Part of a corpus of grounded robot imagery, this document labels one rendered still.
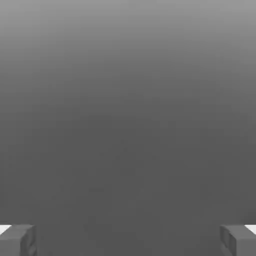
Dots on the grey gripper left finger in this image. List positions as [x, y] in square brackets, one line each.
[16, 241]

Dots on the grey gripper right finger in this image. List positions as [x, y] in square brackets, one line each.
[240, 242]

